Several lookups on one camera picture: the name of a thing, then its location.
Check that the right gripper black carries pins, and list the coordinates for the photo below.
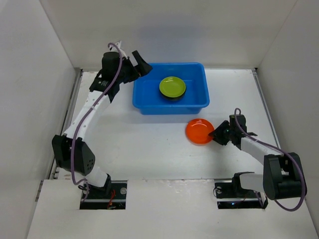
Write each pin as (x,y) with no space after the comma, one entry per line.
(225,134)

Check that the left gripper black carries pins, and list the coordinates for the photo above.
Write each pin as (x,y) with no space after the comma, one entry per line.
(142,68)

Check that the orange plate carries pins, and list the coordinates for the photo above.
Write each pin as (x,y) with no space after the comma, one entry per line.
(197,131)

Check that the green plate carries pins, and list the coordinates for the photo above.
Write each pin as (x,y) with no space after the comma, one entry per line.
(172,86)

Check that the black plate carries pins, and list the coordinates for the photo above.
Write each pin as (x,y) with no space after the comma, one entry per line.
(173,99)

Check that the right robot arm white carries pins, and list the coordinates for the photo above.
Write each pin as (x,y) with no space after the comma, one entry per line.
(282,175)

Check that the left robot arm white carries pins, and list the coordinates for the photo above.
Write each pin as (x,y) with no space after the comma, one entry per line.
(72,153)

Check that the blue plastic bin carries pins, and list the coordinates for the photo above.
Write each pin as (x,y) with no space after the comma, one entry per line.
(148,99)

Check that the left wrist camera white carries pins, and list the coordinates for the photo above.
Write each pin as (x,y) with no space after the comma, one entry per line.
(119,44)

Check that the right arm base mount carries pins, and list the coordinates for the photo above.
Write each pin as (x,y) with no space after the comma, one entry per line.
(228,197)

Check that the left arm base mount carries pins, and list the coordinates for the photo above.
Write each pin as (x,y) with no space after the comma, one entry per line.
(99,200)

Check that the metal side rail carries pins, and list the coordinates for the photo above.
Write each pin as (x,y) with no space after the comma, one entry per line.
(69,110)

